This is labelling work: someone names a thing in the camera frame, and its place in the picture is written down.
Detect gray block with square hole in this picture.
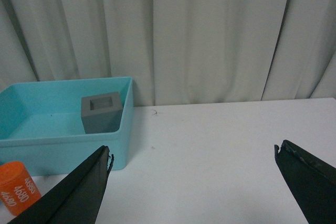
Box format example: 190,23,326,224
81,92,123,134

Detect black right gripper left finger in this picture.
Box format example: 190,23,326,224
10,145,114,223

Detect white curtain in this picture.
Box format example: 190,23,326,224
1,0,335,105

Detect orange cylinder part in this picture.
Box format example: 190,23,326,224
1,161,41,216

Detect light blue plastic box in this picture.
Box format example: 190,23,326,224
1,77,134,176

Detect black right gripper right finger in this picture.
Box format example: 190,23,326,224
274,140,335,223

